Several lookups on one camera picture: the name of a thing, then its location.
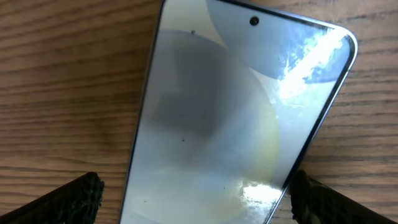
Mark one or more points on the Samsung Galaxy smartphone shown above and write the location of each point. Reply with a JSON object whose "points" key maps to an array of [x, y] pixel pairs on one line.
{"points": [[234, 95]]}

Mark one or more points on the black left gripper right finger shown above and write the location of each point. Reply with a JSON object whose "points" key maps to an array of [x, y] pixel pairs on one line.
{"points": [[315, 203]]}

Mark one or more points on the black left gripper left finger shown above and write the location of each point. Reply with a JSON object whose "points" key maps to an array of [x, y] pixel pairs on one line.
{"points": [[76, 202]]}

